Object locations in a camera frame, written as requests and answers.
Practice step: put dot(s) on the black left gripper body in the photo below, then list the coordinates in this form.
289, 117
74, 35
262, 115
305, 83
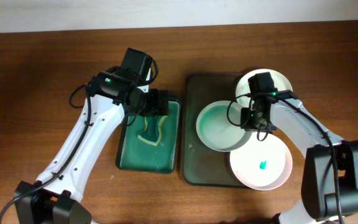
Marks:
150, 104

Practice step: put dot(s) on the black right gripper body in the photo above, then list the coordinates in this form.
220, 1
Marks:
249, 119

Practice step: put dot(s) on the green yellow scrub sponge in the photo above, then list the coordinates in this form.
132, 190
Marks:
152, 133

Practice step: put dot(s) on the grey plate with green stain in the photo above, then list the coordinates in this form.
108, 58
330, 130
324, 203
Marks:
216, 132

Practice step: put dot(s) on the white plate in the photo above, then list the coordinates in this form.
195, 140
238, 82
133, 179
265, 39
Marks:
262, 165

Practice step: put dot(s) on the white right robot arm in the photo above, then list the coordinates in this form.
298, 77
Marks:
329, 190

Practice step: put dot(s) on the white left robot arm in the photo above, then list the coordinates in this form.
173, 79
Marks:
56, 195

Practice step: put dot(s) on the small green water tray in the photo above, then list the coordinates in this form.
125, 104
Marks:
136, 155

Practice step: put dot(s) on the large dark serving tray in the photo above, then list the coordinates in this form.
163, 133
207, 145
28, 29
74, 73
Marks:
201, 165

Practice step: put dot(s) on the white plate far corner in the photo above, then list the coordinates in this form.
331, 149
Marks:
280, 83

